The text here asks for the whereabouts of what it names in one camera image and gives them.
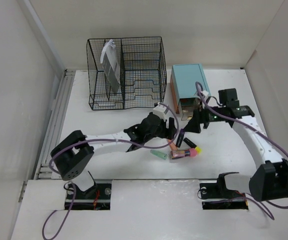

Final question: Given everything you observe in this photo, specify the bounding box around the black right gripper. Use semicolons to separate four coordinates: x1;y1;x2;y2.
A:
183;100;226;133

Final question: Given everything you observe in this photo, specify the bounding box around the clear plastic drawer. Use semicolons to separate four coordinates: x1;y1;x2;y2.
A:
179;97;202;121

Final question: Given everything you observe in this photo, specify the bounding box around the grey paper swatch booklet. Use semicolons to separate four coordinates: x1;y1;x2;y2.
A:
100;39;120;94

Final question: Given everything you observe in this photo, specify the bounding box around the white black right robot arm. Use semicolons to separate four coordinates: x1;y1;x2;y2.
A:
184;87;288;202

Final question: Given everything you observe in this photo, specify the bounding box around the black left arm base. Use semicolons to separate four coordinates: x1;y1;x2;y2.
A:
64;170;112;211

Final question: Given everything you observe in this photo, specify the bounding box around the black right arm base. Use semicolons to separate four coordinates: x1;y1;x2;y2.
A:
197;172;248;210

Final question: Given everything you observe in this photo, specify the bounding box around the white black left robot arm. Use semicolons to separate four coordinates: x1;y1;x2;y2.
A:
49;112;179;199

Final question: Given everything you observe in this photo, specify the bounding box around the purple cap black highlighter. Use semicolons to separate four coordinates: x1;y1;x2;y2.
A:
176;129;185;148

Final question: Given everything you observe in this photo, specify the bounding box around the orange highlighter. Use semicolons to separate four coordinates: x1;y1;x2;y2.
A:
167;139;177;151

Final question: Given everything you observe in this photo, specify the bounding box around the yellow cap black highlighter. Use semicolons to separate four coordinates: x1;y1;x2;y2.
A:
183;137;201;154

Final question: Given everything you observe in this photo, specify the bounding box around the pink colourful tube case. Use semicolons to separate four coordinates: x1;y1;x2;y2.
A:
170;148;199;160

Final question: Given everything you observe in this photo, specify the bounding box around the green highlighter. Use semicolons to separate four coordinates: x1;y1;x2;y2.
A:
150;149;168;160

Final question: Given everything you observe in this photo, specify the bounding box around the teal orange drawer box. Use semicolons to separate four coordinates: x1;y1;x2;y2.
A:
170;63;210;115

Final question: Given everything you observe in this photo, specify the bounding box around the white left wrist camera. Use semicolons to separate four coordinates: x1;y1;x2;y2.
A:
152;102;169;121

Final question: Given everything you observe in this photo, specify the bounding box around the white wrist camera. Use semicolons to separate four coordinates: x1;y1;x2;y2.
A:
195;90;209;99
152;102;169;121

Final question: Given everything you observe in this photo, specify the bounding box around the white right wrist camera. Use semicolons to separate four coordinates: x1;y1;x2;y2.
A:
195;90;209;99

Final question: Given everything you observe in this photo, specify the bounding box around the black wire mesh organizer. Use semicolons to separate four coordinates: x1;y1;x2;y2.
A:
86;36;167;111

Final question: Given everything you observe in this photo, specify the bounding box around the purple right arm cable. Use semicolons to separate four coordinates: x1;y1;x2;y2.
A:
195;81;288;221

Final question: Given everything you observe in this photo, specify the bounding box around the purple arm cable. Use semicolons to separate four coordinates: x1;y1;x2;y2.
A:
195;81;288;221
42;102;180;240

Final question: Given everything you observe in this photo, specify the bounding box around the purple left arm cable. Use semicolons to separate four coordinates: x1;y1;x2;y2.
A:
42;102;180;240

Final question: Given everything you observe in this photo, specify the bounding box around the aluminium rail left side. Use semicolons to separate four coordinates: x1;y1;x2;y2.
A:
32;69;76;180

